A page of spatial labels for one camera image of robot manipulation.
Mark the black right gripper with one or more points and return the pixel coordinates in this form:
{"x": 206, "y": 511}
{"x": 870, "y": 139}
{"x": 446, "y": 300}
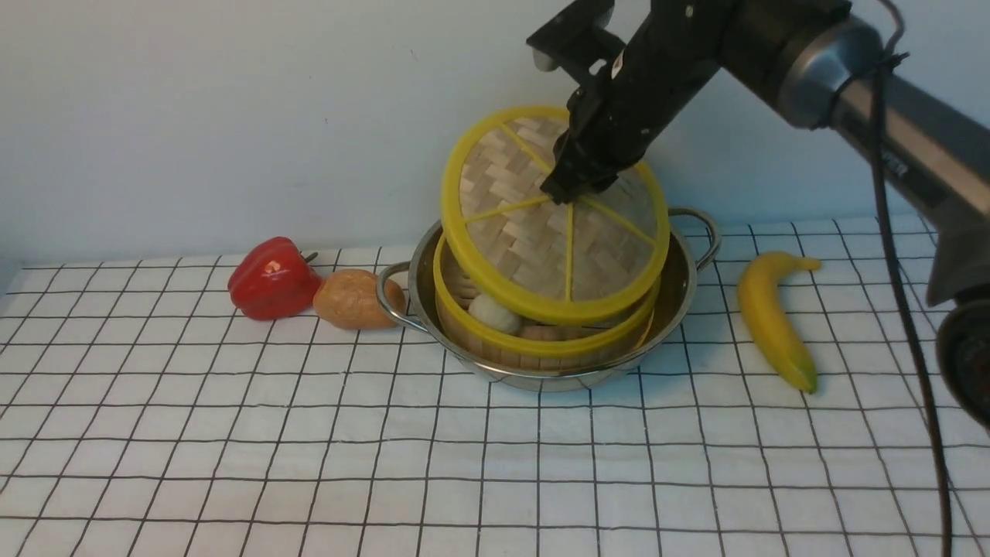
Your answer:
{"x": 627, "y": 92}

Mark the yellow bamboo steamer lid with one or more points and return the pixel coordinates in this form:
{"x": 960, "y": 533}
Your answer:
{"x": 570, "y": 263}

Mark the yellow-rimmed bamboo steamer basket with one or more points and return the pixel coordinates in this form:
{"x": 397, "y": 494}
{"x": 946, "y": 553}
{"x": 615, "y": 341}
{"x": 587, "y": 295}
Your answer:
{"x": 534, "y": 346}

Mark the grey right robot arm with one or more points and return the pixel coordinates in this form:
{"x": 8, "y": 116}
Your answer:
{"x": 817, "y": 66}

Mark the stainless steel pot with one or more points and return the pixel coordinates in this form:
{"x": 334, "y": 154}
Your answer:
{"x": 677, "y": 287}

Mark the white steamed bun front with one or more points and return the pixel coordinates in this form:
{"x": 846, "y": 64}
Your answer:
{"x": 493, "y": 314}

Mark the yellow banana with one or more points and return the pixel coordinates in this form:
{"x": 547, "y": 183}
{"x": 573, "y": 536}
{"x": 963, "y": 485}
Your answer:
{"x": 767, "y": 321}

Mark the brown potato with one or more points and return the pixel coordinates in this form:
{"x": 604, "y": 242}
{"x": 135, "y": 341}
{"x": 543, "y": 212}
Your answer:
{"x": 347, "y": 299}

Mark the red bell pepper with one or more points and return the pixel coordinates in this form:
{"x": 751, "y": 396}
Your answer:
{"x": 274, "y": 281}

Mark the white grid tablecloth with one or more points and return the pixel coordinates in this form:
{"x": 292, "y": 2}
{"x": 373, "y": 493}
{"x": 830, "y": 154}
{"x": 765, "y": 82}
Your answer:
{"x": 143, "y": 416}

